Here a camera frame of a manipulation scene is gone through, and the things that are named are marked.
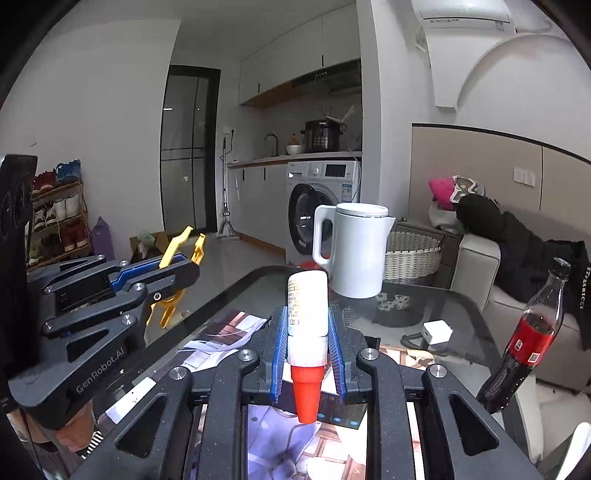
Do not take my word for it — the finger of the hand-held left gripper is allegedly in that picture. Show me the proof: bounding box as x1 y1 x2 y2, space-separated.
41 258 201 365
28 255 188 305

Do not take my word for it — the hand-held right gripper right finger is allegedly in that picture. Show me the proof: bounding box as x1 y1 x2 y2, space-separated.
327 305 546 480

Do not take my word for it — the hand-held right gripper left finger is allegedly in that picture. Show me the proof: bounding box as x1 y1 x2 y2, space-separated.
69 305 289 480

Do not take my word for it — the yellow plastic clip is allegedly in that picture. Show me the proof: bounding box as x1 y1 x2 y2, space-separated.
147 226 207 328

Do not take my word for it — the white glue bottle red cap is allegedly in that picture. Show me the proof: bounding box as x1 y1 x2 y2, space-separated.
286 270 329 424

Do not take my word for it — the person's left hand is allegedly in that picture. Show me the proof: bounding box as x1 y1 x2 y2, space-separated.
53 413 95 450

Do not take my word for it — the cardboard box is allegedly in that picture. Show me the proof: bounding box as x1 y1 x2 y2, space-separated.
129 230 185 264

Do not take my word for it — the purple bag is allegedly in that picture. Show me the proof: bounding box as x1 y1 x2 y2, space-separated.
91 216 115 261

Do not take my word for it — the printed table mat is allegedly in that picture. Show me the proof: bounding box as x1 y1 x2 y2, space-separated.
99 310 446 480

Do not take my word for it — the dark patterned cushion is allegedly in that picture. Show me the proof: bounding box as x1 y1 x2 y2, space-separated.
374 291 416 326

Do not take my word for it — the white charger adapter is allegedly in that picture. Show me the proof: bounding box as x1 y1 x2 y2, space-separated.
422 320 454 346

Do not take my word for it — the wooden shoe rack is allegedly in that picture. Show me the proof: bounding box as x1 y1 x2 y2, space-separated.
25 159 90 271

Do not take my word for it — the mop with metal pole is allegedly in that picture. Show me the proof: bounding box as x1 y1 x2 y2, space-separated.
217 136 241 241

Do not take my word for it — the white electric kettle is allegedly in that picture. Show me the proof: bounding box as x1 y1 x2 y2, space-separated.
312 202 396 298

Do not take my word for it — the white wicker basket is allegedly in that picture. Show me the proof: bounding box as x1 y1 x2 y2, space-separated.
384 230 443 286

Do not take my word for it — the white kitchen counter cabinet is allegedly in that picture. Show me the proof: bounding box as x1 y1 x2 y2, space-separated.
227 151 363 252

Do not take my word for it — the black framed glass door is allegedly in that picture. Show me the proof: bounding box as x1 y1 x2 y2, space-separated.
161 65 221 234

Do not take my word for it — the light grey sofa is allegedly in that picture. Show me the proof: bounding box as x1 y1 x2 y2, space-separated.
450 233 591 393

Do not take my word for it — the white cloth bundle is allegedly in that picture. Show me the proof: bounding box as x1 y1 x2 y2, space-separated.
428 203 462 234

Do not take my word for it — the white washing machine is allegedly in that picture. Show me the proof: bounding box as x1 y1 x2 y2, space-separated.
286 159 362 266

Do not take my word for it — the cola bottle red label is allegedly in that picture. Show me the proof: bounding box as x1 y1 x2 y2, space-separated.
475 257 573 414

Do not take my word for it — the pink cloth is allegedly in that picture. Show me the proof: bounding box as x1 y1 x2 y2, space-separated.
428 178 455 204

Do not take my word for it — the black jacket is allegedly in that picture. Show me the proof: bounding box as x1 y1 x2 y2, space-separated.
456 195 591 303

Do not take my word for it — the patterned cloth bag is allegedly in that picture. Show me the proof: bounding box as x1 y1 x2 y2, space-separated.
450 175 488 204

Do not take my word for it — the black rice cooker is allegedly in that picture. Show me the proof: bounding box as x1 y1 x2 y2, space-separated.
302 119 345 152

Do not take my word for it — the white upper kitchen cabinet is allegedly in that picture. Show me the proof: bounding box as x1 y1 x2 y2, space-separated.
239 21 362 109

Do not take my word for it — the range hood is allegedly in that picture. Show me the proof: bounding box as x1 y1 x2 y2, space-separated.
292 59 362 95

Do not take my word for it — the white air conditioner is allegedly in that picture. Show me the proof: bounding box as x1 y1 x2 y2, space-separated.
411 0 517 33

